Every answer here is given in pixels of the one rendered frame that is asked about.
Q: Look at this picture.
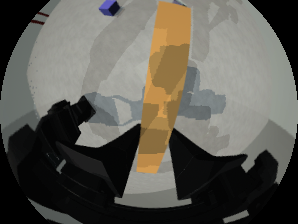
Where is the orange bar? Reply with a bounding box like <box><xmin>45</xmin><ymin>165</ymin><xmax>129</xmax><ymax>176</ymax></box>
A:
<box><xmin>137</xmin><ymin>0</ymin><xmax>192</xmax><ymax>173</ymax></box>

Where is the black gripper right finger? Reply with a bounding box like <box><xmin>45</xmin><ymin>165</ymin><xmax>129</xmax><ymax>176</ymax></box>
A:
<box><xmin>169</xmin><ymin>127</ymin><xmax>247</xmax><ymax>201</ymax></box>

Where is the small blue cube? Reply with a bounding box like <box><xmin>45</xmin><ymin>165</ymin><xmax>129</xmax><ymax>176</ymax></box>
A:
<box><xmin>98</xmin><ymin>0</ymin><xmax>121</xmax><ymax>16</ymax></box>

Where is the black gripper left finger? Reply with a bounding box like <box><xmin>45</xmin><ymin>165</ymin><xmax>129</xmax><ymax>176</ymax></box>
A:
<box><xmin>56</xmin><ymin>124</ymin><xmax>141</xmax><ymax>198</ymax></box>

